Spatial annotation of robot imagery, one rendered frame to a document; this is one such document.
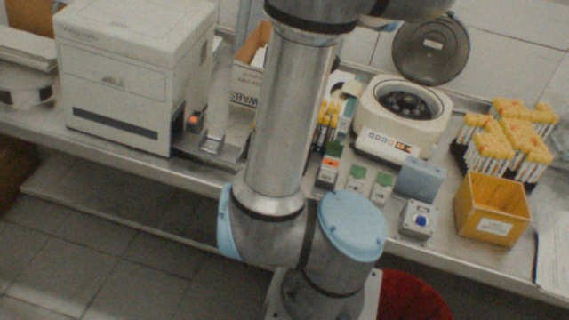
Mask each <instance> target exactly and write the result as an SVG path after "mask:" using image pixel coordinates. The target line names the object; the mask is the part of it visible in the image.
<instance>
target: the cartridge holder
mask: <svg viewBox="0 0 569 320"><path fill-rule="evenodd" d="M320 168H321V165H319V168H318V169H317V174H316V177H315V179H314V183H313V186H312V189H311V191H310V193H312V195H315V196H321V197H323V196H325V195H326V193H328V192H333V190H335V186H336V182H337V179H338V175H339V174H338V171H337V174H336V177H335V180H334V183H332V182H329V181H326V180H320V179H318V178H317V177H318V174H319V171H320Z"/></svg>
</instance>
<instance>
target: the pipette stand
mask: <svg viewBox="0 0 569 320"><path fill-rule="evenodd" d="M426 162H427V161H424V160H422V159H419V158H416V157H414V156H409V155H407V156H406V158H405V161H404V163H403V167H402V169H401V172H400V173H399V175H398V178H397V180H396V181H395V184H394V187H393V188H392V192H391V194H390V196H392V197H394V198H397V199H400V200H402V201H405V202H408V201H409V200H410V199H412V200H415V201H419V202H422V203H425V204H430V205H431V204H432V202H433V200H434V198H435V196H437V193H438V191H439V189H440V187H441V185H442V183H443V181H444V179H445V175H446V171H447V170H446V169H444V168H442V167H439V165H435V164H432V163H430V162H428V164H427V167H424V165H425V163H426Z"/></svg>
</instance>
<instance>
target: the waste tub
mask: <svg viewBox="0 0 569 320"><path fill-rule="evenodd" d="M453 203H454V211H455V219H456V227H457V235H458V236H461V237H465V238H469V239H474V240H477V241H481V242H486V243H489V244H496V245H500V246H504V248H508V249H512V248H514V247H515V244H516V243H517V241H518V239H519V238H520V237H521V235H523V233H524V232H525V230H526V228H527V227H528V224H530V223H531V221H533V217H532V214H531V210H529V207H528V203H527V199H526V196H525V190H524V187H523V182H520V181H514V180H508V179H504V178H500V177H496V176H492V175H488V174H483V173H480V172H473V171H468V170H467V174H466V175H465V177H464V179H463V181H462V183H461V185H460V187H459V190H458V192H457V194H456V195H455V197H454V198H453Z"/></svg>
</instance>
